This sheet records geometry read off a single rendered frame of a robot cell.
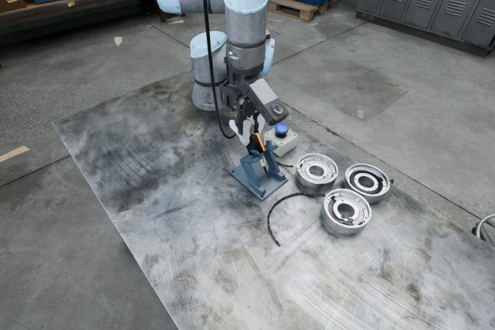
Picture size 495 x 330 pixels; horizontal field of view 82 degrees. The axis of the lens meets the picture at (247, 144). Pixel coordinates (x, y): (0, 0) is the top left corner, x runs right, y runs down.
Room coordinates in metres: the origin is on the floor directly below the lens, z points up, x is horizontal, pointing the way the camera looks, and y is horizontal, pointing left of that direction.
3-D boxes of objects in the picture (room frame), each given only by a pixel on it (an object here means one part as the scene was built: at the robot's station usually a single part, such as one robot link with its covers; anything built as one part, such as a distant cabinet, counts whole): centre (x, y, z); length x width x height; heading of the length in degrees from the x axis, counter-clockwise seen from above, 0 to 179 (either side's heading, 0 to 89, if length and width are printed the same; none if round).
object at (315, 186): (0.50, -0.18, 0.82); 0.10 x 0.10 x 0.04
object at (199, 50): (0.88, 0.12, 0.97); 0.13 x 0.12 x 0.14; 88
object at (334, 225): (0.38, -0.23, 0.82); 0.10 x 0.10 x 0.04
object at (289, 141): (0.63, -0.09, 0.82); 0.08 x 0.07 x 0.05; 42
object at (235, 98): (0.54, 0.01, 1.06); 0.09 x 0.08 x 0.12; 43
